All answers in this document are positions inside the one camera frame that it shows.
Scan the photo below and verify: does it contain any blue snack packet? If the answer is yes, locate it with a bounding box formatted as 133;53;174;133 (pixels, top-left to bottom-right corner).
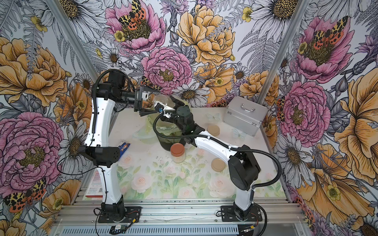
118;143;130;156

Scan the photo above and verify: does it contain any aluminium frame post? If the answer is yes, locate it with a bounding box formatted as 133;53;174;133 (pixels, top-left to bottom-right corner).
257;0;311;105
45;1;98;81

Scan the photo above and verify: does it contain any black mesh waste bin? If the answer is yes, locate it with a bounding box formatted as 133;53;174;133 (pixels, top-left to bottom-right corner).
157;127;186;151

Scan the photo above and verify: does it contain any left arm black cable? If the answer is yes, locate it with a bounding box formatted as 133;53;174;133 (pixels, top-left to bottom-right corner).
56;68;133;176

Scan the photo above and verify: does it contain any green plastic bin liner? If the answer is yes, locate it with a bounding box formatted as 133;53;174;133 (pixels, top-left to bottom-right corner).
147;99;190;132

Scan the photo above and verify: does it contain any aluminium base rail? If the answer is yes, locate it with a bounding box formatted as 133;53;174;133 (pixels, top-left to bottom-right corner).
50;197;311;236

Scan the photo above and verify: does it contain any glass jar beige lid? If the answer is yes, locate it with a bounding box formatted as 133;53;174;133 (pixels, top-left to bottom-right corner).
207;124;221;137
149;94;176;113

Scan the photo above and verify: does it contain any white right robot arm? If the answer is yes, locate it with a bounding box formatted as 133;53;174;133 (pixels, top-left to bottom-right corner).
164;101;260;221

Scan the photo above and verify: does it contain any glass jar orange lid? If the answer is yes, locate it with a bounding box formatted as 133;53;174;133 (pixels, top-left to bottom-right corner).
170;143;186;163

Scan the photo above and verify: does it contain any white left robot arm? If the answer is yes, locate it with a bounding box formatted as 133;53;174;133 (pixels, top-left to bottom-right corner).
78;69;155;223

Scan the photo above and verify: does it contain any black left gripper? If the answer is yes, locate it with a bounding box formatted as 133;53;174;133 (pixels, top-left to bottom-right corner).
115;83;160;117

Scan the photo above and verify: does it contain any silver metal case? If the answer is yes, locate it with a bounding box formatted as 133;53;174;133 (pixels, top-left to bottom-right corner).
223;96;268;136

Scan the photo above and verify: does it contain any aluminium frame post right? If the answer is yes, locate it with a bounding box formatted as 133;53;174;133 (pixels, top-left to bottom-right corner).
257;0;311;105

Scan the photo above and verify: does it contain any pink red packet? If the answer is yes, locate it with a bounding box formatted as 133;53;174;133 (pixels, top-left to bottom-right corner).
85;170;103;198

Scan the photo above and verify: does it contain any aluminium frame post left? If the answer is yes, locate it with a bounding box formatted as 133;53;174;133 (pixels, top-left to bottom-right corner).
45;1;98;81

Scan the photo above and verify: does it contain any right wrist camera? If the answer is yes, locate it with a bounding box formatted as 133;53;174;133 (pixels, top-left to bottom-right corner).
154;101;176;118

